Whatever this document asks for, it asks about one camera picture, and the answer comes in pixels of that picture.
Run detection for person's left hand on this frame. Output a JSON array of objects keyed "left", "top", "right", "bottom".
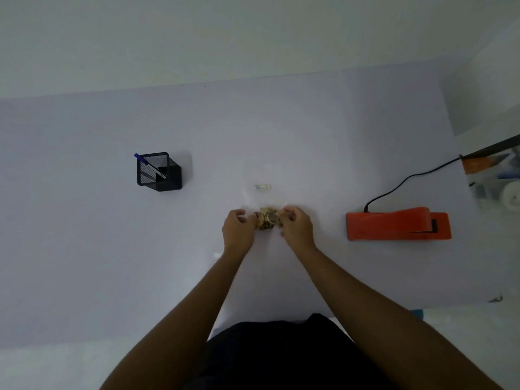
[{"left": 221, "top": 208, "right": 259, "bottom": 259}]

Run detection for person's right hand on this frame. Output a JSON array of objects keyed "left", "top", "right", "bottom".
[{"left": 277, "top": 205, "right": 319, "bottom": 253}]

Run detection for clear plastic bag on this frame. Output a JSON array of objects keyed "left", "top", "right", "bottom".
[{"left": 243, "top": 179, "right": 294, "bottom": 233}]

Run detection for orange heat sealer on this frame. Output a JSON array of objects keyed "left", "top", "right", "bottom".
[{"left": 346, "top": 206, "right": 452, "bottom": 242}]

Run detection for blue pen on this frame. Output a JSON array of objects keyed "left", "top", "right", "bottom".
[{"left": 134, "top": 153, "right": 168, "bottom": 180}]

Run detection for person's left forearm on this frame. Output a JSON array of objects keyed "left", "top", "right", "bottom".
[{"left": 99, "top": 249, "right": 249, "bottom": 390}]

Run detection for person's right forearm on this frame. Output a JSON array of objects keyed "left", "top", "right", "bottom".
[{"left": 298, "top": 243, "right": 504, "bottom": 390}]

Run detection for person's black shirt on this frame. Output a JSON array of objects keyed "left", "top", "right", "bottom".
[{"left": 184, "top": 313, "right": 400, "bottom": 390}]

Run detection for black mesh pen holder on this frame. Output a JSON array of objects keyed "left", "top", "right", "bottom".
[{"left": 136, "top": 151, "right": 183, "bottom": 193}]

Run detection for orange box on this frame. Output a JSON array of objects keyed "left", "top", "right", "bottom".
[{"left": 463, "top": 155, "right": 509, "bottom": 176}]

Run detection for black box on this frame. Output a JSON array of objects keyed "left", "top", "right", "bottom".
[{"left": 460, "top": 134, "right": 520, "bottom": 160}]

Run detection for white tape roll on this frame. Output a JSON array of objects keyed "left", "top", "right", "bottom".
[{"left": 500, "top": 181, "right": 520, "bottom": 209}]

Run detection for blue packets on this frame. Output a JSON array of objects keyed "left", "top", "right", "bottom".
[{"left": 496, "top": 157, "right": 520, "bottom": 180}]

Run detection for black power cable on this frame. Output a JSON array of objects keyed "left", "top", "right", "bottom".
[{"left": 363, "top": 155, "right": 463, "bottom": 213}]

